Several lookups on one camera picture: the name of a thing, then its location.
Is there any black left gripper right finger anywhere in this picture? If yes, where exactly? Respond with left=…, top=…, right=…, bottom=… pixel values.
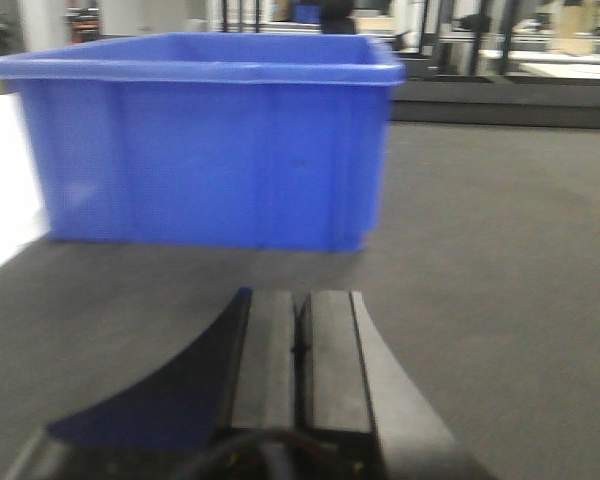
left=299, top=291, right=475, bottom=479

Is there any blue plastic bin on conveyor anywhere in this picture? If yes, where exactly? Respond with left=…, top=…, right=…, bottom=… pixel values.
left=0, top=32, right=407, bottom=252

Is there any black conveyor side rail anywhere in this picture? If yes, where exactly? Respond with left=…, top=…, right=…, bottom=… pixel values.
left=391, top=75, right=600, bottom=130

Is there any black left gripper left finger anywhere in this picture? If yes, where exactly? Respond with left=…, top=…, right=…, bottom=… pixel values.
left=46, top=288, right=295, bottom=450

